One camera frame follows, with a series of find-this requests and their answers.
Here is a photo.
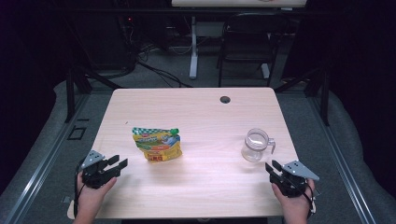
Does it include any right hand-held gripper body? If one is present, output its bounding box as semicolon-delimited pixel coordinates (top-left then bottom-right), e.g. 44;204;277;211
269;160;321;199

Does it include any white desk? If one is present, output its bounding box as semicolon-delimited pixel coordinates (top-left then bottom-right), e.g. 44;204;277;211
171;0;308;80

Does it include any person's left hand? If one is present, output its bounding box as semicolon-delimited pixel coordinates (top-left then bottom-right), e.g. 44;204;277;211
76;172;118;217

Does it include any hand-held gripper black cable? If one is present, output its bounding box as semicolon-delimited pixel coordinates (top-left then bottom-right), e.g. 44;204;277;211
73;158;88;217
300;181;316;218

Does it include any black floor cable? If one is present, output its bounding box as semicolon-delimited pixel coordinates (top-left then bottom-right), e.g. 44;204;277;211
135;59;193;89

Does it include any clear glass jar with lid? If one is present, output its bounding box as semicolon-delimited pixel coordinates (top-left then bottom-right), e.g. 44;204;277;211
240;127;277;163

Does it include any black equipment with red light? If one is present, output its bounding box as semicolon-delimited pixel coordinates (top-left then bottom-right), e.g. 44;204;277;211
88;10;136;71

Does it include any black metal stand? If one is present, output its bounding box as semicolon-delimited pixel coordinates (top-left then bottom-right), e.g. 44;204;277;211
64;65;123;124
274;67;331;127

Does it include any left hand-held gripper black cable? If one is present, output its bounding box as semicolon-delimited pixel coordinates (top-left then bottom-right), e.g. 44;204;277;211
73;158;88;217

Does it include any yellow pouch with green cap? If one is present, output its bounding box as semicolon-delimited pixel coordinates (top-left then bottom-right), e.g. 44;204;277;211
131;126;184;163

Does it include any aluminium floor rail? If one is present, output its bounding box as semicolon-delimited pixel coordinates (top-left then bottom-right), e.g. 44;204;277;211
4;92;92;224
307;92;378;224

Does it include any right hand-held gripper black cable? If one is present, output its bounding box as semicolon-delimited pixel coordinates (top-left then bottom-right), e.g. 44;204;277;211
300;181;316;218

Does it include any person's right hand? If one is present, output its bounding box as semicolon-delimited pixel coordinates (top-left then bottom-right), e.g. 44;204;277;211
271;178;317;219

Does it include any black folding chair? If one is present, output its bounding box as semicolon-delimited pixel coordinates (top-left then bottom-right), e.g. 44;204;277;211
217;12;289;88

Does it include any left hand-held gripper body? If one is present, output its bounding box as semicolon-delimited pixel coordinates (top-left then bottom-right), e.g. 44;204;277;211
79;149;121;190

